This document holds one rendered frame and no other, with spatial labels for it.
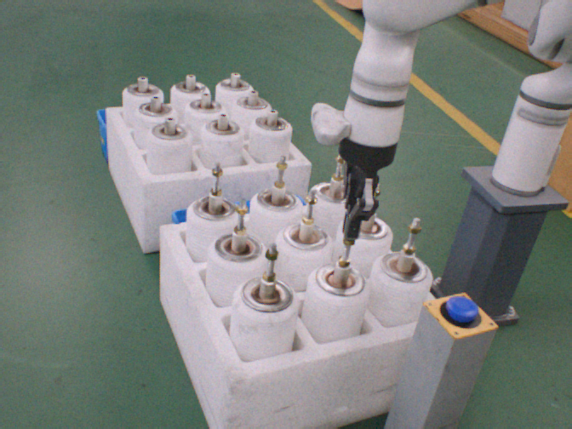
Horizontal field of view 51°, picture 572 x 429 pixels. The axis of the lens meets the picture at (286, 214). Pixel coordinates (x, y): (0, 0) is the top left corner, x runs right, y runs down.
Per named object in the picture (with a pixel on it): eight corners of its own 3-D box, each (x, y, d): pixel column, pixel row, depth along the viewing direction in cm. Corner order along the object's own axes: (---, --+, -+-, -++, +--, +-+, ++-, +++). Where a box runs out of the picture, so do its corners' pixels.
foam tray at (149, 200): (244, 156, 176) (249, 98, 166) (302, 228, 147) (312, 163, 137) (108, 170, 160) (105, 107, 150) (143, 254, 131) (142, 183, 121)
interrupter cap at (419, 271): (369, 265, 95) (370, 262, 95) (398, 249, 100) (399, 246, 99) (408, 290, 91) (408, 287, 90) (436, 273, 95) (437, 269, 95)
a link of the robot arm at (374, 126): (309, 116, 80) (315, 71, 77) (390, 122, 82) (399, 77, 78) (317, 145, 73) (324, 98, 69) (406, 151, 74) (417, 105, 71)
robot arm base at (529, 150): (521, 171, 118) (551, 89, 109) (550, 195, 111) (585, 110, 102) (480, 173, 116) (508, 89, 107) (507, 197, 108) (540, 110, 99)
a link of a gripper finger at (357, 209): (359, 197, 76) (348, 208, 82) (359, 210, 75) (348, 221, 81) (380, 197, 76) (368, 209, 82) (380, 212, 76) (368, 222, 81)
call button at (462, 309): (461, 304, 80) (466, 292, 78) (481, 323, 77) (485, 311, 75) (437, 310, 78) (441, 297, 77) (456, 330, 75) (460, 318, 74)
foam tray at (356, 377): (331, 267, 135) (344, 199, 125) (432, 398, 106) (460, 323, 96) (159, 300, 119) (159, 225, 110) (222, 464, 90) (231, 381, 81)
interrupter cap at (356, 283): (325, 260, 95) (326, 257, 94) (370, 277, 92) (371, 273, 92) (307, 287, 89) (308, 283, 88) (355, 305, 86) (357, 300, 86)
